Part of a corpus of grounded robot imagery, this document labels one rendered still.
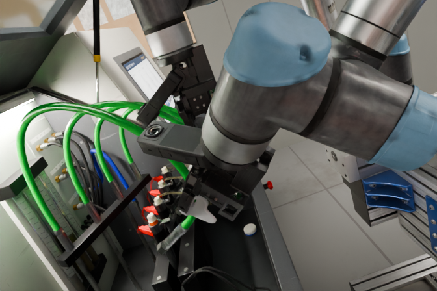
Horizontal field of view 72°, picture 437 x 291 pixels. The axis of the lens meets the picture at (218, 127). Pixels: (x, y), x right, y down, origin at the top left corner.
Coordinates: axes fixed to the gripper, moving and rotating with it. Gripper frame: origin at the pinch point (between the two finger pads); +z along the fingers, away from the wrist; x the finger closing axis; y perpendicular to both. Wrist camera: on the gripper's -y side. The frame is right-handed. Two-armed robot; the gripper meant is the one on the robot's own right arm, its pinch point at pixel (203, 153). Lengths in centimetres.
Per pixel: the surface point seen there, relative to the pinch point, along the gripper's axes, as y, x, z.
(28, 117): -24.9, -3.8, -18.6
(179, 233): -7.6, -11.3, 7.9
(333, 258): 36, 78, 122
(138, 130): -6.2, -11.4, -12.1
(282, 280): 6.5, -9.6, 27.3
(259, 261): 1.9, 8.8, 39.4
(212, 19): 19, 225, -20
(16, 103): -41, 20, -20
